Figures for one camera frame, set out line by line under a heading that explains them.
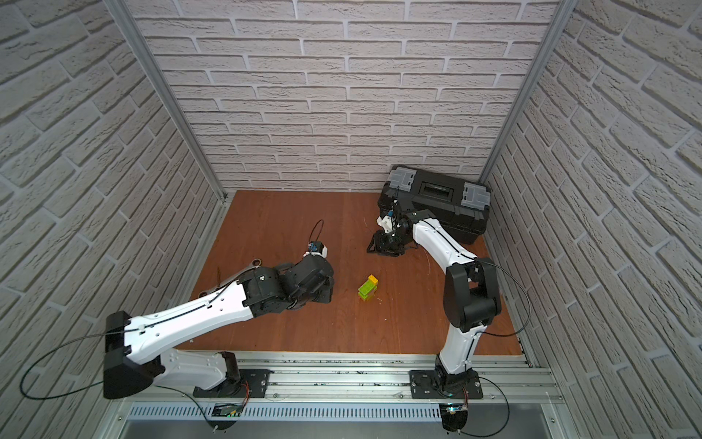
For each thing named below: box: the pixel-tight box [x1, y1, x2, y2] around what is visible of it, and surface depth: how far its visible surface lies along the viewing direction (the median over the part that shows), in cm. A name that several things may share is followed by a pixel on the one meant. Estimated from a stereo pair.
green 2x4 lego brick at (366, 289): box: [357, 278, 378, 301], surface depth 88 cm
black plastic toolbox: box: [377, 165, 491, 246], surface depth 99 cm
